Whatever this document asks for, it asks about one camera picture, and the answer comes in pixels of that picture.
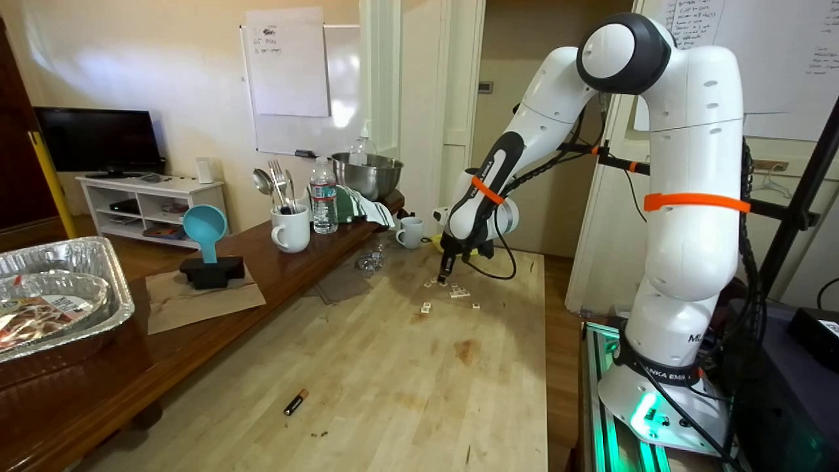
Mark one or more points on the clear soap pump bottle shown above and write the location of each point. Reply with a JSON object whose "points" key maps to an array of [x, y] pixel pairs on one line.
{"points": [[359, 151]]}

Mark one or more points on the white mug with utensils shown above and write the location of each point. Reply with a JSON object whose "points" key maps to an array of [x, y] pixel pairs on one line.
{"points": [[288, 228]]}

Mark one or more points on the brown cardboard sheet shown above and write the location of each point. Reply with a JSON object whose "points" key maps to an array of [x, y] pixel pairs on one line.
{"points": [[174, 303]]}

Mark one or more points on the teal measuring scoop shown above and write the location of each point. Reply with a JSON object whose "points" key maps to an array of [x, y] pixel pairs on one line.
{"points": [[204, 225]]}

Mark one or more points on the small black marker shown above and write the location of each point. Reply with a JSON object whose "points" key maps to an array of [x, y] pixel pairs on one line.
{"points": [[293, 402]]}

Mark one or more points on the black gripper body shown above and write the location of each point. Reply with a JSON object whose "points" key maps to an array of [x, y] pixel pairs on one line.
{"points": [[460, 249]]}

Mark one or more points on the whiteboard with paper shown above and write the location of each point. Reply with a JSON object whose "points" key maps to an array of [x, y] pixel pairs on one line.
{"points": [[301, 79]]}

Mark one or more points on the black control box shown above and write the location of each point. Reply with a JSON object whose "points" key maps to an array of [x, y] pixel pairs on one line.
{"points": [[819, 334]]}

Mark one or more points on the white tv shelf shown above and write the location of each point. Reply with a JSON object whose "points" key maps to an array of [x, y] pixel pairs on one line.
{"points": [[148, 211]]}

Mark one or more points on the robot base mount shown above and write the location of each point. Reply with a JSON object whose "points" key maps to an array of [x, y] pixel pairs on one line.
{"points": [[685, 418]]}

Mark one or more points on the black television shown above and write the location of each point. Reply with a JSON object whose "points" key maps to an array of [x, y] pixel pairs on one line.
{"points": [[112, 141]]}

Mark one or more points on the clear water bottle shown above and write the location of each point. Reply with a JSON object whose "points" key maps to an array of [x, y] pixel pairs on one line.
{"points": [[322, 200]]}

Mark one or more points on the aluminium foil tray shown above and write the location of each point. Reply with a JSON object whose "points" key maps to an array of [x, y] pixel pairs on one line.
{"points": [[59, 294]]}

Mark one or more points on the black scoop base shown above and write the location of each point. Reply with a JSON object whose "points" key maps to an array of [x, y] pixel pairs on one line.
{"points": [[212, 273]]}

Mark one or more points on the steel mixing bowl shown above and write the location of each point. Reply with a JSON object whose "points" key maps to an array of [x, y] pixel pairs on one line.
{"points": [[376, 179]]}

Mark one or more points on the green striped dish towel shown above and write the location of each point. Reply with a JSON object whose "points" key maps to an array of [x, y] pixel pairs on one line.
{"points": [[367, 207]]}

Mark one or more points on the crushed plastic bottle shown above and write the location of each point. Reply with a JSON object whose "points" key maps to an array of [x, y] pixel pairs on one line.
{"points": [[371, 261]]}

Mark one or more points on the dark wooden side table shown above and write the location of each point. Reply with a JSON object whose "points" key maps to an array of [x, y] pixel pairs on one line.
{"points": [[59, 404]]}

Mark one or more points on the white mug near table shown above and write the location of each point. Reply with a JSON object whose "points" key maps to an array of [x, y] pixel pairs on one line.
{"points": [[409, 232]]}

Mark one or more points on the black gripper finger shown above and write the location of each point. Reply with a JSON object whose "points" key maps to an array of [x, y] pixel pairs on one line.
{"points": [[443, 277]]}

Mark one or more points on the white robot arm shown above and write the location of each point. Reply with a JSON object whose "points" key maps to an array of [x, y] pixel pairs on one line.
{"points": [[694, 172]]}

